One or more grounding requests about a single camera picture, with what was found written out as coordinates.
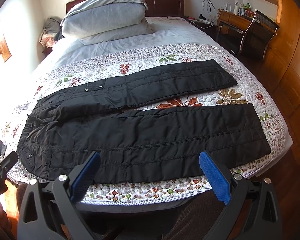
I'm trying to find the wooden desk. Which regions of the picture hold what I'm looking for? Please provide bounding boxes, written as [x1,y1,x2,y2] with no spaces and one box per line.
[216,9,280,42]

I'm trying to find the folded grey duvet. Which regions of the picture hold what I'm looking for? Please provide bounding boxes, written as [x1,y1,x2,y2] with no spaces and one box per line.
[62,3,153,46]

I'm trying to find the wooden wardrobe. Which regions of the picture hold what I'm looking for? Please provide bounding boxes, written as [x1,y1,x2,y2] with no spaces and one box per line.
[262,0,300,165]

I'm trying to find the floral quilted bedspread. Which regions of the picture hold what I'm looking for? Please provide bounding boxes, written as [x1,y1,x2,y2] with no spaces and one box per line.
[2,17,293,212]

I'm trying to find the black chrome chair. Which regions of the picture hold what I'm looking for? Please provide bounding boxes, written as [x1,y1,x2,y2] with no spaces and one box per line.
[231,10,280,60]

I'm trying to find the black quilted pants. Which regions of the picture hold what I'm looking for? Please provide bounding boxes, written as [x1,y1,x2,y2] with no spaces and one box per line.
[17,60,270,184]

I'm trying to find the dark bedside table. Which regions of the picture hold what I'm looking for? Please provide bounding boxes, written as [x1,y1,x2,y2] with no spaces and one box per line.
[185,17,217,39]

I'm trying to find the pile of clothes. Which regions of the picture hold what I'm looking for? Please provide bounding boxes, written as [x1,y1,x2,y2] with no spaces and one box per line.
[39,16,64,48]

